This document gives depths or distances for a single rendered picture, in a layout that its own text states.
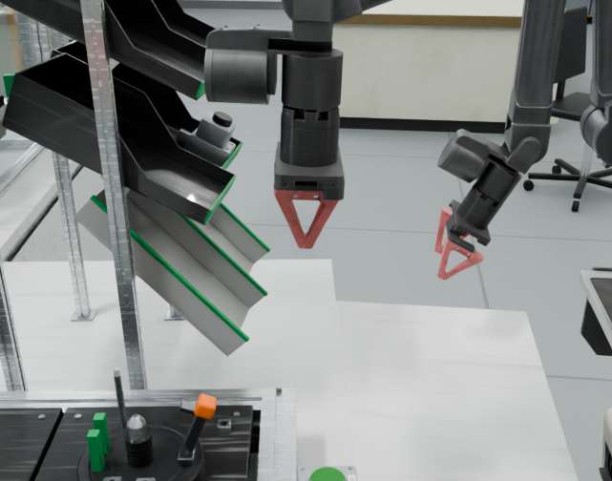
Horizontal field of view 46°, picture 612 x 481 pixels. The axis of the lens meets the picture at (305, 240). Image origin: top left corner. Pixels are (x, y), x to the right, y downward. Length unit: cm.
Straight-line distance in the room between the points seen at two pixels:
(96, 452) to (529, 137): 75
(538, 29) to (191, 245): 59
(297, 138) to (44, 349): 77
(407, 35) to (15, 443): 461
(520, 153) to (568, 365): 179
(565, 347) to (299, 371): 189
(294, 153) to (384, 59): 462
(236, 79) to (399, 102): 471
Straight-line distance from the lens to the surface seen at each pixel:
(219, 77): 68
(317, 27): 65
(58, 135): 95
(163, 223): 109
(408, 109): 538
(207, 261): 109
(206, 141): 109
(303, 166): 69
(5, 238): 178
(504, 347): 131
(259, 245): 123
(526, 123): 115
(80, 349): 131
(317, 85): 67
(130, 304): 98
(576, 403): 269
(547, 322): 311
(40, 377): 126
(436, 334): 132
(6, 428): 99
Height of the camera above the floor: 156
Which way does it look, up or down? 25 degrees down
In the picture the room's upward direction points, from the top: straight up
